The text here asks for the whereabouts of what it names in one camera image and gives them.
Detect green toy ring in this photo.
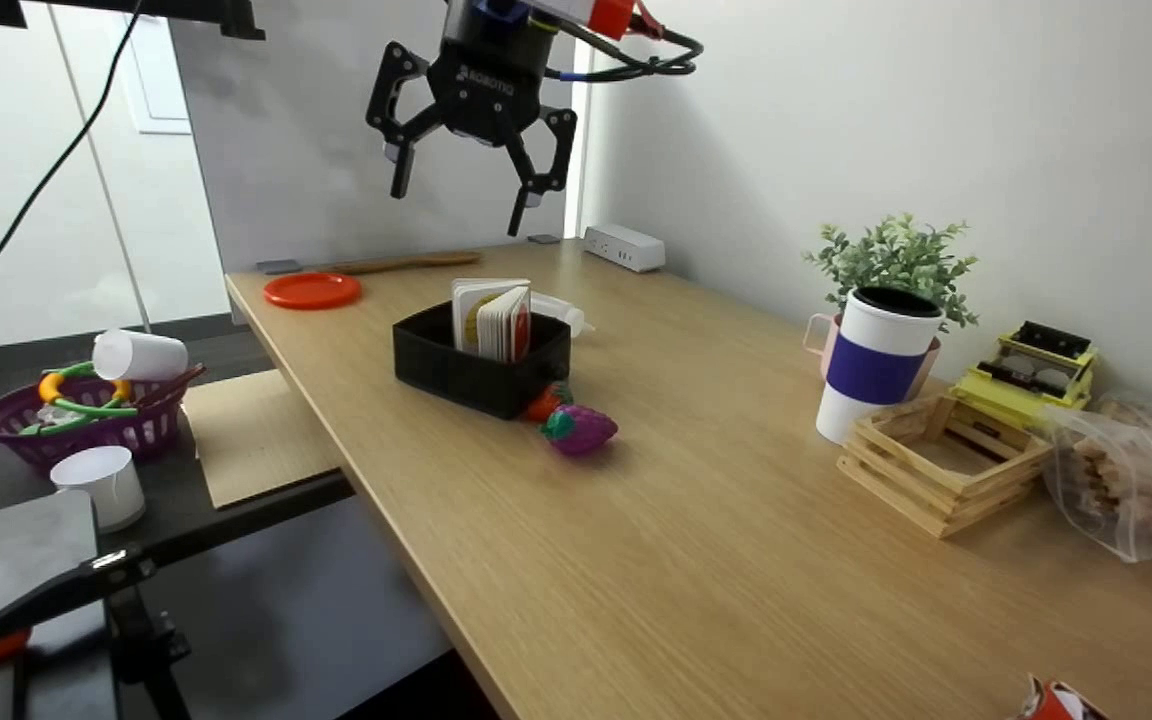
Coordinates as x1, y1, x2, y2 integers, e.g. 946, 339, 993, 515
14, 379, 142, 438

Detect white cup purple sleeve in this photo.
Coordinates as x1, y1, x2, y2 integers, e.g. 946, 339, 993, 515
814, 285, 946, 448

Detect wooden slat crate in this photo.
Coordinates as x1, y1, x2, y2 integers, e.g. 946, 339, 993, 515
832, 390, 1057, 543

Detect thin black hanging cable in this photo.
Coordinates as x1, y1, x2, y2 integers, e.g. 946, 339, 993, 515
0, 0, 150, 323

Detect white power strip box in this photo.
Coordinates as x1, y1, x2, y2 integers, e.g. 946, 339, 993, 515
579, 219, 670, 277

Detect purple plastic basket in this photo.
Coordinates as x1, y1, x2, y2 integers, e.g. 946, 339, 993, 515
0, 363, 206, 473

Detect orange round plate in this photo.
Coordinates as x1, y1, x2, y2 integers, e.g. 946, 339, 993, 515
260, 269, 367, 315

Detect clear bag of wooden pieces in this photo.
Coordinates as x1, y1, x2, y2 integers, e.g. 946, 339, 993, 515
1041, 398, 1152, 566

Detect orange toy fruit green leaves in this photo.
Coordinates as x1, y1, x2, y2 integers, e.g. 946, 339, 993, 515
522, 379, 574, 428

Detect small red white packet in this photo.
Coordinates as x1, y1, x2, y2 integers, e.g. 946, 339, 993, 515
1018, 672, 1113, 720

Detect grey flat panel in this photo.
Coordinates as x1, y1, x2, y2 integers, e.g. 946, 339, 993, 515
0, 490, 112, 649

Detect black plastic box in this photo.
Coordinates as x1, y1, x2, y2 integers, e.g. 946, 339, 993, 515
392, 299, 578, 423

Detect black clamp stand orange handle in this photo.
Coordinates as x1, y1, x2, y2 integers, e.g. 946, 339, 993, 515
0, 470, 360, 720

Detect long wooden stick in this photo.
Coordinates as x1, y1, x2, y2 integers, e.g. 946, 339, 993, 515
252, 250, 487, 280

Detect light wooden board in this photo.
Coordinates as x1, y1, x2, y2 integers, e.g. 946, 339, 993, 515
180, 369, 349, 513

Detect green plant in pink mug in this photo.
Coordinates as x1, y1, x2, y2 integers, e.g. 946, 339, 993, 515
804, 211, 981, 393

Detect black overhead bar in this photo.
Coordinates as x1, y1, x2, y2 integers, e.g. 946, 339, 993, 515
0, 0, 269, 39

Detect purple toy grapes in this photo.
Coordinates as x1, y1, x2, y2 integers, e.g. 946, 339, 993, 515
545, 399, 620, 460

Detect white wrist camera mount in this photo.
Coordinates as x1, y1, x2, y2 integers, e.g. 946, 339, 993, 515
522, 0, 639, 46

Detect yellow toy ring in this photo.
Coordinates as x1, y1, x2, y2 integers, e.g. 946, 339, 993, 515
35, 363, 137, 411

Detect white paper cup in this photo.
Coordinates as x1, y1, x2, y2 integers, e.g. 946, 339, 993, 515
90, 327, 192, 390
48, 446, 152, 535

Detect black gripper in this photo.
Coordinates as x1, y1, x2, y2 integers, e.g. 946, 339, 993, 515
364, 38, 579, 241

